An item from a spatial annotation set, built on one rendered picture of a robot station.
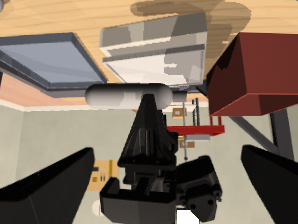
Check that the red open-top box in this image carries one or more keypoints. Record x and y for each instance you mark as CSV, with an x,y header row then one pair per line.
x,y
252,68

